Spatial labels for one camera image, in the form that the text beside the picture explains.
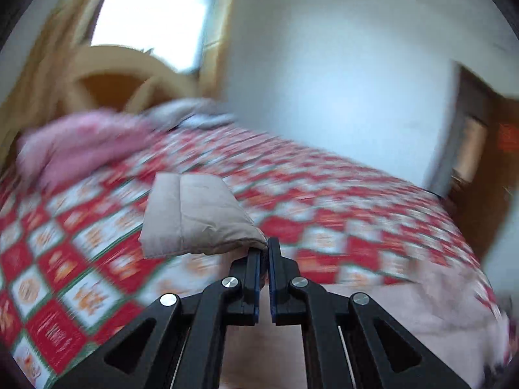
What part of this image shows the wooden door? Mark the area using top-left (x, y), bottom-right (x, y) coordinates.
top-left (422, 63), bottom-right (519, 261)

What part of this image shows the window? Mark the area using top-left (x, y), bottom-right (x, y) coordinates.
top-left (89, 0), bottom-right (223, 75)

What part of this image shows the beige puffer jacket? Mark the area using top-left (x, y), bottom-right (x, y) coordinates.
top-left (139, 171), bottom-right (507, 389)

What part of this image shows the yellow curtain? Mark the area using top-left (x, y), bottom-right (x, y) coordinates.
top-left (198, 0), bottom-right (242, 104)
top-left (0, 0), bottom-right (119, 163)

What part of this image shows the wooden headboard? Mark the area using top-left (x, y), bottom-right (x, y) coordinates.
top-left (52, 44), bottom-right (200, 117)

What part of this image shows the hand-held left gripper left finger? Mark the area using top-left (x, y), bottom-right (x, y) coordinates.
top-left (53, 247), bottom-right (261, 389)

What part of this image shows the red door decoration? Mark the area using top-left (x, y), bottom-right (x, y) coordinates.
top-left (498, 123), bottom-right (519, 151)

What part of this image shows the grey pillow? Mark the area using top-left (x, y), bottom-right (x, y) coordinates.
top-left (145, 97), bottom-right (236, 131)

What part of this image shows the red checkered printed blanket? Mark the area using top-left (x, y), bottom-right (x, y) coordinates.
top-left (0, 124), bottom-right (507, 389)

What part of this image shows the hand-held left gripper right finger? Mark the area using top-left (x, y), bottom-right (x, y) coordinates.
top-left (268, 237), bottom-right (473, 389)

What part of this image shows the pink cloth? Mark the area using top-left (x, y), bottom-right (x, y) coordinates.
top-left (16, 111), bottom-right (160, 192)

